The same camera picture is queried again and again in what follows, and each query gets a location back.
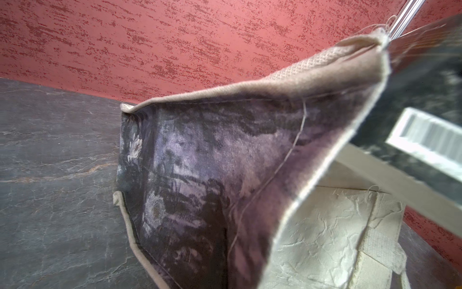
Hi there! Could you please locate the black gold patterned book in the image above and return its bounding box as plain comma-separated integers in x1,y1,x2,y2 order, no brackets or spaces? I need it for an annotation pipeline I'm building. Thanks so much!
337,15,462,236

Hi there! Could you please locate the right corner aluminium post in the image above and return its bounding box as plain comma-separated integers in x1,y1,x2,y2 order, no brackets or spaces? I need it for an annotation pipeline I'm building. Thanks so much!
389,0,425,40

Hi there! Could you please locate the cream canvas tote bag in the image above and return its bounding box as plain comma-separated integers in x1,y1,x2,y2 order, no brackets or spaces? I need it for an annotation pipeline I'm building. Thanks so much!
113,28,410,289

